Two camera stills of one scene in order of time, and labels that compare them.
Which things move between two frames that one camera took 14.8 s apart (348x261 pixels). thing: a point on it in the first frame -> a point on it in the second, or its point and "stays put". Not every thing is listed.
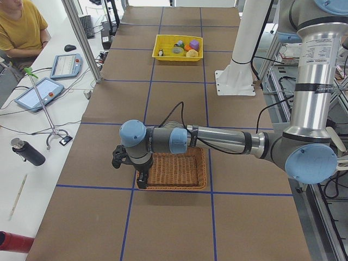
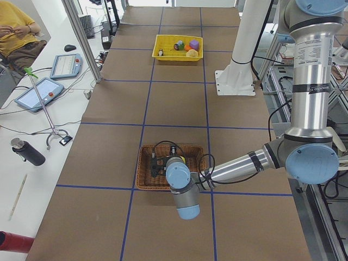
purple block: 194,44 stays put
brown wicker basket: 185,171 stays put
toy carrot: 187,48 stays put
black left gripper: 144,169 -> 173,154
